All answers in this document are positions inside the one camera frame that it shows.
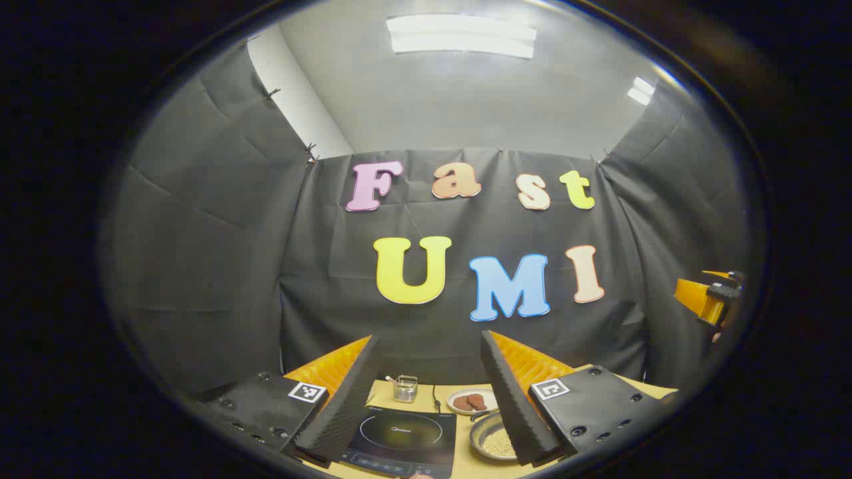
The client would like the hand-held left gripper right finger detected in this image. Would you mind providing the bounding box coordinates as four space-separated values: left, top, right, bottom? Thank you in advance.
481 330 680 467

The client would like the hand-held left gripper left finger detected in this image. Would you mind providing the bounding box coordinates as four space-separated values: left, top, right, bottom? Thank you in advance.
200 335 382 466

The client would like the steel pot with black handle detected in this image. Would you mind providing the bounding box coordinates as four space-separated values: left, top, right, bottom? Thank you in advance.
469 410 521 462

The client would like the black induction cooktop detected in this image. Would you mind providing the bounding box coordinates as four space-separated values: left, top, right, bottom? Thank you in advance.
339 405 458 479

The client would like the pile of soybeans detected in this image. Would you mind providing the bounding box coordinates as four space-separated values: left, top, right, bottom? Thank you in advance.
481 429 519 458

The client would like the white round plate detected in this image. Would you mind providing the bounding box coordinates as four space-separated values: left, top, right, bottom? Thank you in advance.
447 388 499 416

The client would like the black backdrop cloth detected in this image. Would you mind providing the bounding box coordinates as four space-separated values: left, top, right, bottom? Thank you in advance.
100 40 754 401

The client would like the small ceiling light panel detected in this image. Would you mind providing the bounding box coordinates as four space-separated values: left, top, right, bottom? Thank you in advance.
626 76 657 106

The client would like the large ceiling light panel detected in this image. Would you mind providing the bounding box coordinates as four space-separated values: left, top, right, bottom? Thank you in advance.
386 15 538 60

